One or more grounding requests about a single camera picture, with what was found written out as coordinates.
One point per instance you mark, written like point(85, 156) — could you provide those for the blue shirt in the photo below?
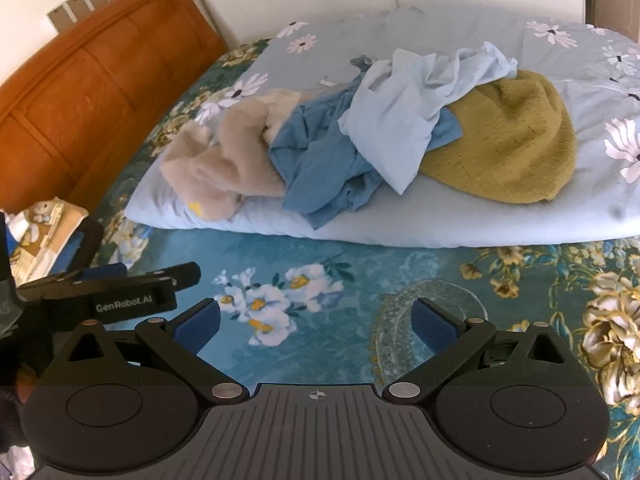
point(320, 170)

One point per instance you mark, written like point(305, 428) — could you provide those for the light blue printed t-shirt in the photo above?
point(395, 110)

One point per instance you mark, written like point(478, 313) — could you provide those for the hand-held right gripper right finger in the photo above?
point(431, 327)

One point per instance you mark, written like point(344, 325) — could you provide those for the cartoon printed yellow blanket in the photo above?
point(40, 240)

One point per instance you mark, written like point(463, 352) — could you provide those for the mustard knitted sweater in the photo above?
point(510, 140)

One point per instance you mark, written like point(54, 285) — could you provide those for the light blue floral quilt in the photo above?
point(450, 220)

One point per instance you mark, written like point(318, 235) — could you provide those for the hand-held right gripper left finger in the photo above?
point(200, 327)

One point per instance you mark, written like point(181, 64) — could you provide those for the beige fluffy garment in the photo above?
point(225, 160)

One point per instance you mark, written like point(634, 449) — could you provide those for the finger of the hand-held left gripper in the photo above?
point(165, 274)
point(130, 304)

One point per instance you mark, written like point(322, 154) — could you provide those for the teal floral bedsheet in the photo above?
point(350, 270)

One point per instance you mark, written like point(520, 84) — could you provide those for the person's left hand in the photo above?
point(10, 410)

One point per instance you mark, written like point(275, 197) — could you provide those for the black padded object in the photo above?
point(92, 240)

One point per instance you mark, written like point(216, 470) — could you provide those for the orange wooden headboard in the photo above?
point(75, 85)

